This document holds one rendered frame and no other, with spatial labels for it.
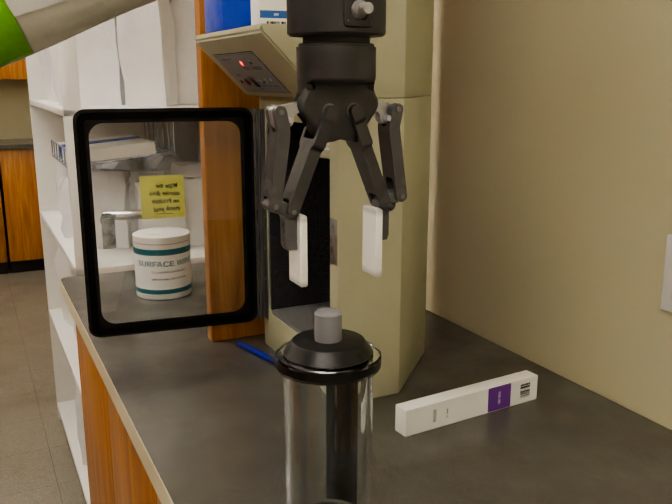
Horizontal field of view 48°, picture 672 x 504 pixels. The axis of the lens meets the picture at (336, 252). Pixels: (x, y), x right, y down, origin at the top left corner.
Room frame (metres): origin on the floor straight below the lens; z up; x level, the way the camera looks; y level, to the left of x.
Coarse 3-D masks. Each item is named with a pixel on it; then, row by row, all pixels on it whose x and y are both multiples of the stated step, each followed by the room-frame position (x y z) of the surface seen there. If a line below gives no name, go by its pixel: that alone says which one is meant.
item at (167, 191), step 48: (96, 144) 1.26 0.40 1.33; (144, 144) 1.29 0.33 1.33; (192, 144) 1.31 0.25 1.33; (240, 144) 1.34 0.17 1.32; (96, 192) 1.26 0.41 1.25; (144, 192) 1.29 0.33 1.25; (192, 192) 1.31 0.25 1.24; (240, 192) 1.34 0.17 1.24; (96, 240) 1.26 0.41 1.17; (144, 240) 1.28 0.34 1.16; (192, 240) 1.31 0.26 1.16; (240, 240) 1.34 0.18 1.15; (144, 288) 1.28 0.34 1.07; (192, 288) 1.31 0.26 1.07; (240, 288) 1.34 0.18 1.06
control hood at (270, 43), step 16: (224, 32) 1.17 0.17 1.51; (240, 32) 1.11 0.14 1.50; (256, 32) 1.05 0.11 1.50; (272, 32) 1.04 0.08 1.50; (208, 48) 1.29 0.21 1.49; (224, 48) 1.22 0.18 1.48; (240, 48) 1.16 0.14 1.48; (256, 48) 1.10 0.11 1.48; (272, 48) 1.05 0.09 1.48; (288, 48) 1.05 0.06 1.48; (272, 64) 1.11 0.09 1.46; (288, 64) 1.06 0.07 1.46; (288, 80) 1.11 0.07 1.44; (272, 96) 1.25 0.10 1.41; (288, 96) 1.19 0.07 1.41
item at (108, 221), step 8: (104, 216) 1.25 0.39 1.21; (112, 216) 1.25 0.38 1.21; (104, 224) 1.24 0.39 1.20; (112, 224) 1.25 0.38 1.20; (104, 232) 1.25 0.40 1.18; (112, 232) 1.25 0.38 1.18; (104, 240) 1.25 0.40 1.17; (112, 240) 1.25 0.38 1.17; (104, 248) 1.25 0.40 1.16; (112, 248) 1.25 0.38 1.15
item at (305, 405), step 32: (288, 384) 0.70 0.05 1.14; (320, 384) 0.67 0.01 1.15; (352, 384) 0.68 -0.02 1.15; (288, 416) 0.70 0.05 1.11; (320, 416) 0.67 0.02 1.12; (352, 416) 0.68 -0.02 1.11; (288, 448) 0.70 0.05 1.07; (320, 448) 0.67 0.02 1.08; (352, 448) 0.68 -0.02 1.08; (288, 480) 0.70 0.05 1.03; (320, 480) 0.67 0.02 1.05; (352, 480) 0.68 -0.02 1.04
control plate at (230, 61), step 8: (216, 56) 1.29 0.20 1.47; (224, 56) 1.25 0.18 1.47; (232, 56) 1.22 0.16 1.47; (240, 56) 1.19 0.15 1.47; (248, 56) 1.16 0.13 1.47; (256, 56) 1.13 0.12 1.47; (224, 64) 1.29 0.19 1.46; (232, 64) 1.26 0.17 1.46; (240, 64) 1.22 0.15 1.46; (248, 64) 1.19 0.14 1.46; (256, 64) 1.16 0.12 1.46; (232, 72) 1.30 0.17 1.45; (240, 72) 1.26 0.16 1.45; (248, 72) 1.23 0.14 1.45; (256, 72) 1.19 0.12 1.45; (264, 72) 1.16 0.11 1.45; (256, 80) 1.23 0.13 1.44; (272, 80) 1.17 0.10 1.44; (248, 88) 1.30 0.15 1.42; (256, 88) 1.27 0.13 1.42; (264, 88) 1.23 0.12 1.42; (272, 88) 1.20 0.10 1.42; (280, 88) 1.17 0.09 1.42
